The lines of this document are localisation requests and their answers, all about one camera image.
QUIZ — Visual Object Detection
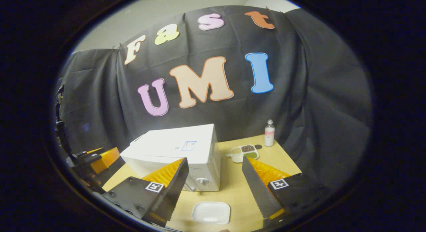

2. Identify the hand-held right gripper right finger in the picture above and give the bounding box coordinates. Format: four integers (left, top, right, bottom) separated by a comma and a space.
242, 155, 333, 227

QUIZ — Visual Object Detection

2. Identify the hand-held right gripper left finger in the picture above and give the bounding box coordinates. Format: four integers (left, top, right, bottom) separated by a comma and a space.
102, 157, 189, 227

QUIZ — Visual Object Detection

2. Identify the white microwave oven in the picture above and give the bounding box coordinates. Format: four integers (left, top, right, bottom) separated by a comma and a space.
120, 123, 221, 192

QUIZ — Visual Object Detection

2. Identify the white square plate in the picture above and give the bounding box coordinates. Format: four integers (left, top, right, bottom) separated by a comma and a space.
192, 201, 231, 225

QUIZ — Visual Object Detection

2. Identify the white divided spice tray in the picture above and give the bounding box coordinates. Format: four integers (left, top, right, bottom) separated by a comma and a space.
230, 144, 259, 163

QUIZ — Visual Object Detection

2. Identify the small clear bottle pink label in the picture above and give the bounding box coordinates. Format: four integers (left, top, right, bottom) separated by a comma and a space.
264, 119, 275, 147

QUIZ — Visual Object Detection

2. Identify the black backdrop cloth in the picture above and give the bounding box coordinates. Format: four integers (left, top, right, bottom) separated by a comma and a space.
55, 5, 372, 192

